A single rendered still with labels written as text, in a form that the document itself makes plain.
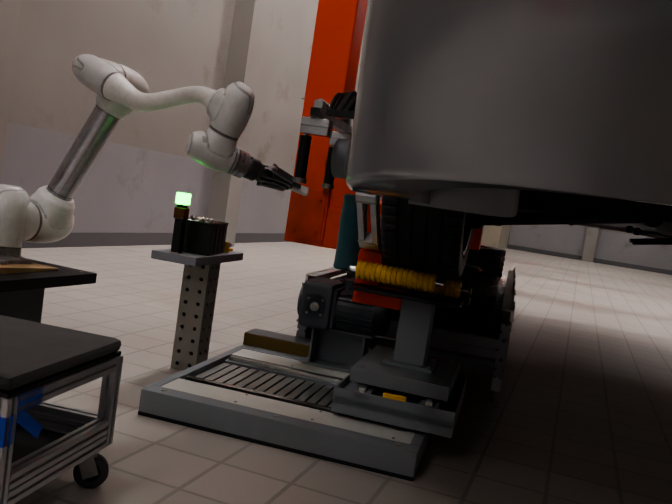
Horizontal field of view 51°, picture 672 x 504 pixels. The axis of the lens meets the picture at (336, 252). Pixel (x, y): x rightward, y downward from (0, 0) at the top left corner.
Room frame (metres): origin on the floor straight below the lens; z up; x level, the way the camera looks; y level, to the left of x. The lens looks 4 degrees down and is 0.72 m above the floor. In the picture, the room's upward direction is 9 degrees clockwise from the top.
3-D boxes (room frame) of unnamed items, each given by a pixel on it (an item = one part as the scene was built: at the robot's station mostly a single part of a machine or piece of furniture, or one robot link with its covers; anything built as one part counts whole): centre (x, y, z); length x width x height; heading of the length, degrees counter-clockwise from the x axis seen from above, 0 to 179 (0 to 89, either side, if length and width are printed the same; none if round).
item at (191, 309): (2.63, 0.49, 0.21); 0.10 x 0.10 x 0.42; 76
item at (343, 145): (2.32, -0.06, 0.85); 0.21 x 0.14 x 0.14; 76
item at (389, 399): (2.26, -0.29, 0.13); 0.50 x 0.36 x 0.10; 166
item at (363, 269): (2.16, -0.19, 0.51); 0.29 x 0.06 x 0.06; 76
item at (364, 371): (2.26, -0.29, 0.32); 0.40 x 0.30 x 0.28; 166
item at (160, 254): (2.60, 0.50, 0.44); 0.43 x 0.17 x 0.03; 166
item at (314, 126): (2.18, 0.12, 0.93); 0.09 x 0.05 x 0.05; 76
